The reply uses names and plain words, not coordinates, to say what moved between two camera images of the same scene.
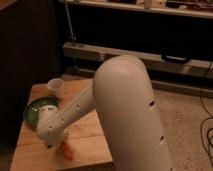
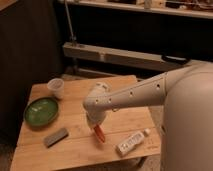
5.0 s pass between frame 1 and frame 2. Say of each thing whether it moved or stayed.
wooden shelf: stayed
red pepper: moved
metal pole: stayed
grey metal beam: stayed
